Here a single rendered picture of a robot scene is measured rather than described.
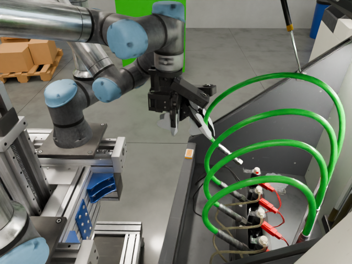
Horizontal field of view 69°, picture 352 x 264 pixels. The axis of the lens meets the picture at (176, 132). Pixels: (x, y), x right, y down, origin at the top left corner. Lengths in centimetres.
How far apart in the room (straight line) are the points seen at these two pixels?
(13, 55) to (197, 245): 407
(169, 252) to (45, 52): 423
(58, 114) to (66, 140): 11
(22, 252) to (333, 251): 49
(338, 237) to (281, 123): 73
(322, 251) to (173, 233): 49
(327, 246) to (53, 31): 60
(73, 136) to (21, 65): 361
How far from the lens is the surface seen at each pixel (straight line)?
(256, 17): 743
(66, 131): 106
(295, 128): 115
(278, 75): 70
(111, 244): 175
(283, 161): 125
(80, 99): 103
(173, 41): 63
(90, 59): 80
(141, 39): 55
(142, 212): 212
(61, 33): 60
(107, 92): 76
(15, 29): 56
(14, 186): 93
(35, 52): 478
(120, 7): 389
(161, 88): 70
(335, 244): 46
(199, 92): 70
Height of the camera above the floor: 167
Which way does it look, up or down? 35 degrees down
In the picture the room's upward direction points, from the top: straight up
